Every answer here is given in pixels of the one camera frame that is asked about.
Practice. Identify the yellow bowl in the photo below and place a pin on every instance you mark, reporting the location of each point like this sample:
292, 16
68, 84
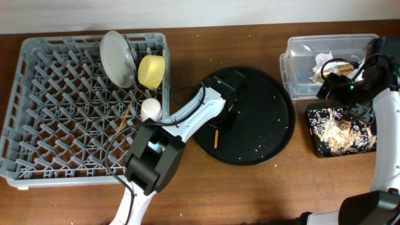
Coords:
151, 71

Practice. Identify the grey plate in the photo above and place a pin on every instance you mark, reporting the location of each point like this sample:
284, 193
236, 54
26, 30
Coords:
116, 59

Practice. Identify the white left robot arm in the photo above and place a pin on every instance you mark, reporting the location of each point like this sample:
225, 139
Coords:
155, 154

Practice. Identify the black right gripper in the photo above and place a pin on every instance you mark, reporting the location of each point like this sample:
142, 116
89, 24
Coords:
332, 86

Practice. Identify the round black tray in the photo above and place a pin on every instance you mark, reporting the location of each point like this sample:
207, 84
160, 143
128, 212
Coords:
265, 119

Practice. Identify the tissue with gold wrapper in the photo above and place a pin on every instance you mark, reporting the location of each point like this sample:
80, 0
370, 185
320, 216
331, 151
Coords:
340, 68

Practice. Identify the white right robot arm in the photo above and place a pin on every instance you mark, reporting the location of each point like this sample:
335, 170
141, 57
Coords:
356, 78

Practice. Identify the food scraps and peanut shells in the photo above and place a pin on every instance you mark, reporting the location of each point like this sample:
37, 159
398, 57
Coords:
340, 131

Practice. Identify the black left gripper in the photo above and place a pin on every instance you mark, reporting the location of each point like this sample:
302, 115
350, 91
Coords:
228, 125

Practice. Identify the pink cup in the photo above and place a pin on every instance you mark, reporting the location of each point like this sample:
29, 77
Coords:
151, 109

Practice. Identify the grey dishwasher rack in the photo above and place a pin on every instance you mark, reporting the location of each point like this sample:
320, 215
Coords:
63, 114

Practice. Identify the clear plastic bin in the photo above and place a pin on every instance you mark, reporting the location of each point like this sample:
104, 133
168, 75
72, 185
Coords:
304, 53

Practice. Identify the black rectangular tray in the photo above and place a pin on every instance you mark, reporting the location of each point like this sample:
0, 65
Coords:
315, 147

